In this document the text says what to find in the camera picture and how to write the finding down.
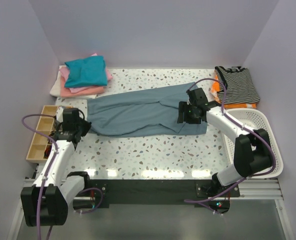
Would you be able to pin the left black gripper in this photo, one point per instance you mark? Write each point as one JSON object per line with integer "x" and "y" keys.
{"x": 84, "y": 127}

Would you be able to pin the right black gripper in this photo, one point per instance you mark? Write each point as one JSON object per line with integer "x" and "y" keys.
{"x": 182, "y": 113}

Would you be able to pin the grey-blue t-shirt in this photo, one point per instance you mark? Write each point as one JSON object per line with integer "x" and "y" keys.
{"x": 142, "y": 113}

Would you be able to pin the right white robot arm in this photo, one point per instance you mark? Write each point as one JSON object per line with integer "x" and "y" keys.
{"x": 252, "y": 148}

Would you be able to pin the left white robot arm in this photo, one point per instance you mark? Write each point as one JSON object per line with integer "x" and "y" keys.
{"x": 46, "y": 202}

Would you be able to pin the dark items in tray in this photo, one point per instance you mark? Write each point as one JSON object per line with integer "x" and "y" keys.
{"x": 51, "y": 137}

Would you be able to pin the salmon folded t-shirt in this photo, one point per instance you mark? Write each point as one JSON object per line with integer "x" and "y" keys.
{"x": 88, "y": 93}

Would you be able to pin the white folded t-shirt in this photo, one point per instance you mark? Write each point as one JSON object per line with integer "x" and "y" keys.
{"x": 56, "y": 88}

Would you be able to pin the teal folded t-shirt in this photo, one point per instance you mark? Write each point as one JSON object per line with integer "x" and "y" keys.
{"x": 86, "y": 72}

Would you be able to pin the wooden compartment organizer tray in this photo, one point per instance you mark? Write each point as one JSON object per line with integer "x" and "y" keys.
{"x": 39, "y": 149}

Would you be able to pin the black white striped t-shirt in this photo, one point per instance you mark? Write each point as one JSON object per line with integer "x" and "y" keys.
{"x": 222, "y": 74}

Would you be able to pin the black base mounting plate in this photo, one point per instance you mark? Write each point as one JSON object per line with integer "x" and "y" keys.
{"x": 151, "y": 191}

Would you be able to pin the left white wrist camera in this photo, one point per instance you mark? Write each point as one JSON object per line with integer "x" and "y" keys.
{"x": 59, "y": 114}

